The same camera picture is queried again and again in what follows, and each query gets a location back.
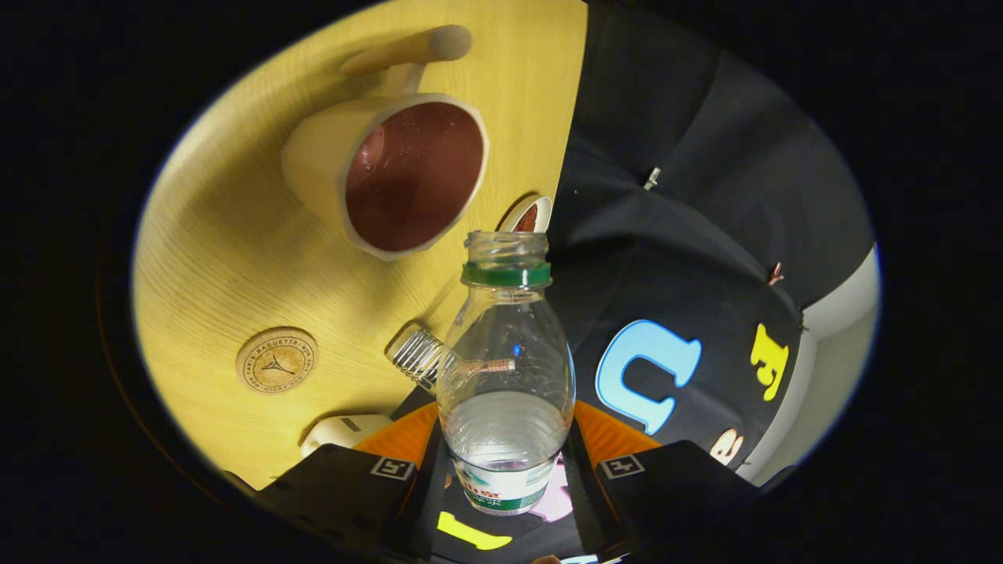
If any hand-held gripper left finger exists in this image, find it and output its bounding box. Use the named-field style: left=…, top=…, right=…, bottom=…
left=255, top=402, right=451, bottom=562

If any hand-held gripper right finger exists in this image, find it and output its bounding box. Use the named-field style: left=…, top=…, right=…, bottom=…
left=563, top=399, right=765, bottom=561

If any clear plastic juice bottle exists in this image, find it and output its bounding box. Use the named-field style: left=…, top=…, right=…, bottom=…
left=436, top=230, right=577, bottom=516

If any round cork coaster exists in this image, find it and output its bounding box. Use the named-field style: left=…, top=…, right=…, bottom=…
left=235, top=327, right=319, bottom=395

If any cream cup with wooden handle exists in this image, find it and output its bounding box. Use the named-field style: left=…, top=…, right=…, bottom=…
left=281, top=24, right=491, bottom=262

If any white toaster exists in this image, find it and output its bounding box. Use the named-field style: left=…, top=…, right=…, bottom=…
left=301, top=414, right=393, bottom=458

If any black backdrop cloth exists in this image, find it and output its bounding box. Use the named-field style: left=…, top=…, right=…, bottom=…
left=392, top=0, right=877, bottom=564

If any white round plate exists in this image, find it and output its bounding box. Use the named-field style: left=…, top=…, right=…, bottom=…
left=498, top=194, right=553, bottom=233

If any wooden table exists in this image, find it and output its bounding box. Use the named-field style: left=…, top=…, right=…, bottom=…
left=132, top=0, right=588, bottom=490

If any wire mesh holder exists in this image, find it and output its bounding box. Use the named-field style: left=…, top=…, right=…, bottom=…
left=385, top=322, right=455, bottom=392

